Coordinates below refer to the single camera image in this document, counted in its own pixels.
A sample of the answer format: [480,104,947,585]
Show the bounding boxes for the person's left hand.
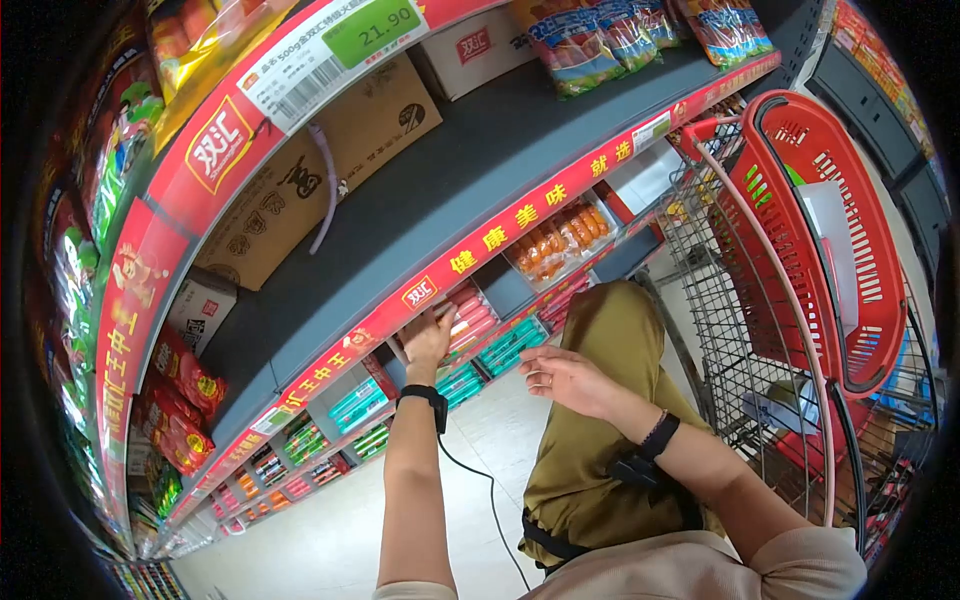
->
[395,303,459,388]

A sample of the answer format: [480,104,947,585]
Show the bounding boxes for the person's right hand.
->
[519,345,640,424]

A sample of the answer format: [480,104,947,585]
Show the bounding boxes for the person's left fingers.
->
[396,306,439,337]

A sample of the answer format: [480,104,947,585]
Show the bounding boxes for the person's right fingers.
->
[519,345,580,399]

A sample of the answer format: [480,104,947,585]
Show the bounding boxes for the black wrist band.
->
[606,411,683,489]
[397,384,450,435]

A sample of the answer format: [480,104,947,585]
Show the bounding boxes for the person's legs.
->
[518,280,726,573]

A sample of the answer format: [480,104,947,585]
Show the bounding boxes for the full shop shelf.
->
[30,0,785,600]
[806,0,952,271]

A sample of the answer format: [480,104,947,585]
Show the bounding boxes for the person's body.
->
[371,508,869,600]

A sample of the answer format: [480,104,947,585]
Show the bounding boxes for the red plastic shopping basket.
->
[681,89,909,400]

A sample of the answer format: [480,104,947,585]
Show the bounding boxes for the white flat packet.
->
[796,179,861,340]

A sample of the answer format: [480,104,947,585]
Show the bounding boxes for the metal wire shopping cart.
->
[636,93,945,565]

